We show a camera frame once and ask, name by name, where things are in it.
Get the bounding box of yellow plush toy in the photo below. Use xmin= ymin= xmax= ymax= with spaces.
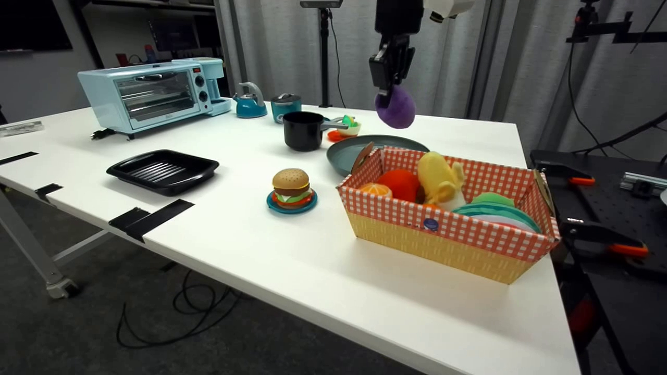
xmin=414 ymin=149 xmax=467 ymax=209

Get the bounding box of teal toy kettle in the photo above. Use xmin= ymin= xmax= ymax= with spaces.
xmin=231 ymin=78 xmax=269 ymax=120

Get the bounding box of orange handled black clamp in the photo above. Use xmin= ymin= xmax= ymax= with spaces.
xmin=531 ymin=159 xmax=597 ymax=189
xmin=553 ymin=215 xmax=652 ymax=263

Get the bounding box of light blue toaster oven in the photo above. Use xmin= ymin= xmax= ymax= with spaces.
xmin=75 ymin=55 xmax=233 ymax=138

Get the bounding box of grey device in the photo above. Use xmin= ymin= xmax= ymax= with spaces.
xmin=618 ymin=168 xmax=667 ymax=202

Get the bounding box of black pot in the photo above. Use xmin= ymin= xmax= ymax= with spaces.
xmin=281 ymin=109 xmax=344 ymax=153

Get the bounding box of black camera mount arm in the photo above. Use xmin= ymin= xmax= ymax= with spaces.
xmin=565 ymin=0 xmax=667 ymax=46

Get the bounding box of small teal saucer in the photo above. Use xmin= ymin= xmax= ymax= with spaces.
xmin=265 ymin=189 xmax=321 ymax=217

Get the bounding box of black side table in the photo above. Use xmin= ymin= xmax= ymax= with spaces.
xmin=530 ymin=148 xmax=667 ymax=375

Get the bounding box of teal toy canister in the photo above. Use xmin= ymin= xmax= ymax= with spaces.
xmin=269 ymin=91 xmax=305 ymax=125

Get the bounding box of black tripod stand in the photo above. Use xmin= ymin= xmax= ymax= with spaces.
xmin=297 ymin=0 xmax=345 ymax=111

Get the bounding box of red plush toy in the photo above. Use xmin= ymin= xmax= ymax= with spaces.
xmin=378 ymin=167 xmax=425 ymax=205

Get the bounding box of white flat object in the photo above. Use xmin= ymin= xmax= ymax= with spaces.
xmin=0 ymin=119 xmax=45 ymax=140

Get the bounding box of green and orange toy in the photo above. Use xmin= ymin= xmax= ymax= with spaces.
xmin=322 ymin=113 xmax=363 ymax=143

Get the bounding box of small orange toy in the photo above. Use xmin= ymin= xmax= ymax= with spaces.
xmin=356 ymin=182 xmax=396 ymax=199

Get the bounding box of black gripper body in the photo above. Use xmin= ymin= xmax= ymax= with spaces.
xmin=367 ymin=30 xmax=416 ymax=78

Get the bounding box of dark wall monitor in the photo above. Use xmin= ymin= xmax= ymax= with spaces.
xmin=0 ymin=0 xmax=75 ymax=54

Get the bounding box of wide black tape strip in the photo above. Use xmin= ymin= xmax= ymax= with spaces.
xmin=107 ymin=195 xmax=195 ymax=244

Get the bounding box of grey plate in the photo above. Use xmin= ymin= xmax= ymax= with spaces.
xmin=324 ymin=133 xmax=433 ymax=176

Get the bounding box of black floor cable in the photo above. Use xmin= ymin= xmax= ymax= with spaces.
xmin=113 ymin=269 xmax=244 ymax=350

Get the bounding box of purple plush toy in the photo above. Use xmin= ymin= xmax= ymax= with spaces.
xmin=372 ymin=83 xmax=418 ymax=130

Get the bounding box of grey curtain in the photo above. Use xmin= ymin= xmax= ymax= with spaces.
xmin=212 ymin=0 xmax=667 ymax=163

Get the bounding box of black baking tray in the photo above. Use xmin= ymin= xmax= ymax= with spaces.
xmin=103 ymin=148 xmax=221 ymax=197

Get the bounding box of toy burger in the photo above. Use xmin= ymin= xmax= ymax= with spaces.
xmin=269 ymin=167 xmax=312 ymax=210

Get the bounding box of green plush toy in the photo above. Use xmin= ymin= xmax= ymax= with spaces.
xmin=469 ymin=189 xmax=519 ymax=210

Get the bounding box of white table leg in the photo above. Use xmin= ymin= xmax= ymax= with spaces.
xmin=0 ymin=185 xmax=113 ymax=302

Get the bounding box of orange checkered cardboard basket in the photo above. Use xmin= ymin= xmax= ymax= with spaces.
xmin=336 ymin=142 xmax=565 ymax=287

